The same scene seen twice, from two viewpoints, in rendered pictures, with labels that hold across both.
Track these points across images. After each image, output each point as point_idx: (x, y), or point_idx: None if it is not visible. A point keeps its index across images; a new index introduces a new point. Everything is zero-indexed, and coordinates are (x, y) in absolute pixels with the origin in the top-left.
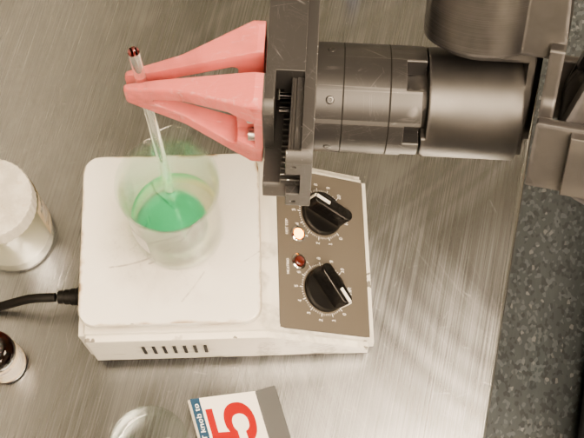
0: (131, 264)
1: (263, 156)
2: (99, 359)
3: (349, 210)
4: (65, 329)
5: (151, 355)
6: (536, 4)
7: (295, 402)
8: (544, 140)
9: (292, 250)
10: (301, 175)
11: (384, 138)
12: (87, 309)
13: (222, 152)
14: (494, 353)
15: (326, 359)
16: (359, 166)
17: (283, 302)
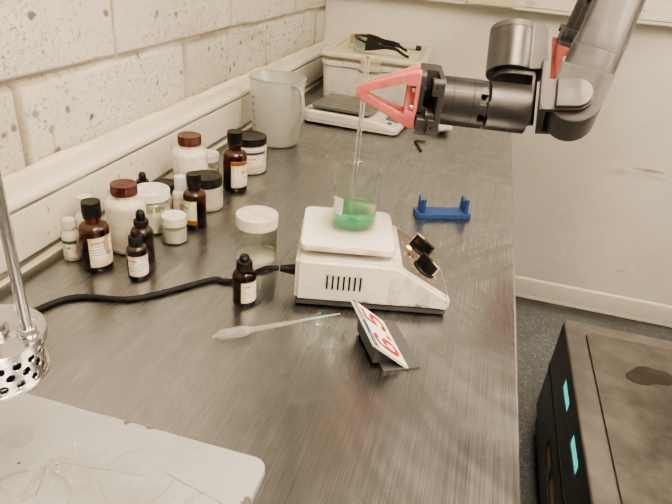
0: (328, 231)
1: None
2: (298, 295)
3: (431, 256)
4: (278, 293)
5: (328, 293)
6: (534, 47)
7: (405, 329)
8: (545, 86)
9: (406, 251)
10: (439, 96)
11: (472, 100)
12: (305, 240)
13: None
14: (514, 323)
15: (421, 316)
16: None
17: (404, 262)
